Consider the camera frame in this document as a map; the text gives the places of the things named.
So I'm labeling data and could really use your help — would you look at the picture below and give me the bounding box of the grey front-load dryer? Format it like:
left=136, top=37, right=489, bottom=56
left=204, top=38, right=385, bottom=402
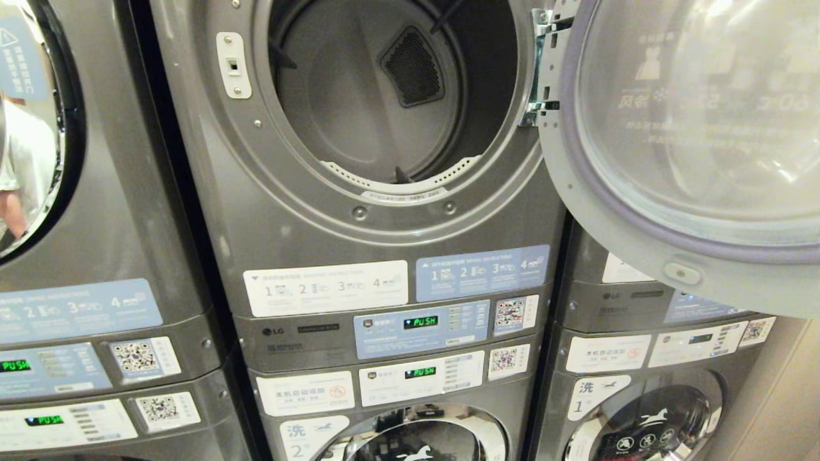
left=149, top=0, right=569, bottom=373
left=0, top=0, right=226, bottom=410
left=554, top=218, right=763, bottom=335

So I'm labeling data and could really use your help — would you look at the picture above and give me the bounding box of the chrome-rimmed washer door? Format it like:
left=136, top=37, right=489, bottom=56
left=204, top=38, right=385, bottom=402
left=564, top=383, right=726, bottom=461
left=319, top=403, right=511, bottom=461

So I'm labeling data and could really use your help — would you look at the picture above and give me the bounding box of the blue instruction sticker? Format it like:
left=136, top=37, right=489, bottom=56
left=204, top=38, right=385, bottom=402
left=0, top=278, right=164, bottom=346
left=415, top=244, right=552, bottom=303

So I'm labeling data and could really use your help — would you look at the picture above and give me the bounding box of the grey front-load washer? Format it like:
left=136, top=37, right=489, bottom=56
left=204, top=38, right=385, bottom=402
left=0, top=368, right=254, bottom=461
left=529, top=314, right=811, bottom=461
left=247, top=334, right=546, bottom=461

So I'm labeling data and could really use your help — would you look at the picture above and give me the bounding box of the metal door hinge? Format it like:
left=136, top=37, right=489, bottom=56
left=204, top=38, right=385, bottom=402
left=519, top=8, right=572, bottom=127

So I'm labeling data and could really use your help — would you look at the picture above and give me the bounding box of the round glass dryer door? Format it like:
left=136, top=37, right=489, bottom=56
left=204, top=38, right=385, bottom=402
left=0, top=0, right=87, bottom=264
left=538, top=0, right=820, bottom=319

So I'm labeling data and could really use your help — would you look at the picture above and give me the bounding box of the white door latch plate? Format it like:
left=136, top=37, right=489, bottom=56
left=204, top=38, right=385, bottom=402
left=216, top=31, right=253, bottom=101

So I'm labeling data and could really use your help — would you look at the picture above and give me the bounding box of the white instruction sticker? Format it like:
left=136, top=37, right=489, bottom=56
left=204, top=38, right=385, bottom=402
left=242, top=259, right=410, bottom=319

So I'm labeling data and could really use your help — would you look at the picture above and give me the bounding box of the black lint filter grille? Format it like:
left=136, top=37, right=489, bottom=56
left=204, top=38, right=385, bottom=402
left=379, top=26, right=447, bottom=109

